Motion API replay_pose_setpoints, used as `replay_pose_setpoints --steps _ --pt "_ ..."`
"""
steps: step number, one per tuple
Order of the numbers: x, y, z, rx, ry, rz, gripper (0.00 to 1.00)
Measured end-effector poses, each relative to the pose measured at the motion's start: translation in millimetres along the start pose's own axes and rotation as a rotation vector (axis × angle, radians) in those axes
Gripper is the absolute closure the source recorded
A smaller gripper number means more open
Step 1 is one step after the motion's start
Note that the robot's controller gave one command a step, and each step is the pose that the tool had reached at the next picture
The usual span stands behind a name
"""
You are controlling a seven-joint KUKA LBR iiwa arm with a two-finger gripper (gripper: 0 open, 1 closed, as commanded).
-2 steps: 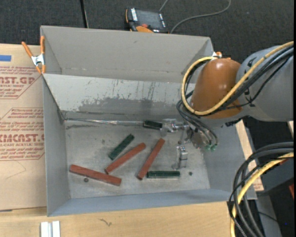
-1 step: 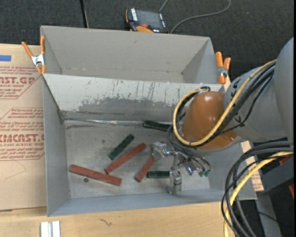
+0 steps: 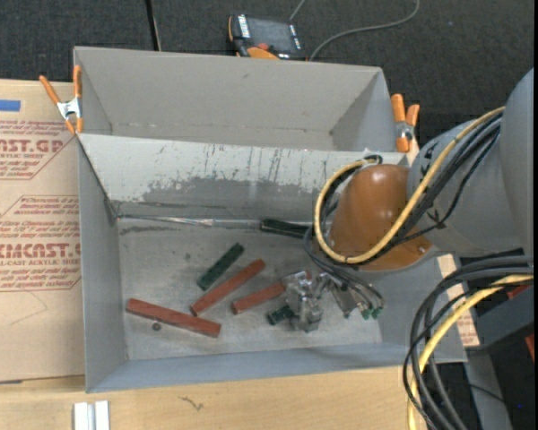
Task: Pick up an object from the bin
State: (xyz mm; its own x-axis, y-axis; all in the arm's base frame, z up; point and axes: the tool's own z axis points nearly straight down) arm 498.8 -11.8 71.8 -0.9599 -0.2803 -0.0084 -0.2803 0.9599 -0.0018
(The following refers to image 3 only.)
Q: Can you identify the red-brown flat block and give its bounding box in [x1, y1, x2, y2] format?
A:
[125, 297, 222, 339]
[189, 258, 267, 318]
[230, 281, 289, 316]

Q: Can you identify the grey metal bin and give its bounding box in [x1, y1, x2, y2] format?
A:
[73, 46, 468, 394]

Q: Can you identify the brown cardboard board red print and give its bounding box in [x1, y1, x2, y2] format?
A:
[0, 77, 482, 385]

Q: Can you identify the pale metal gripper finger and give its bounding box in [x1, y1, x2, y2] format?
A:
[282, 272, 313, 307]
[291, 301, 324, 333]

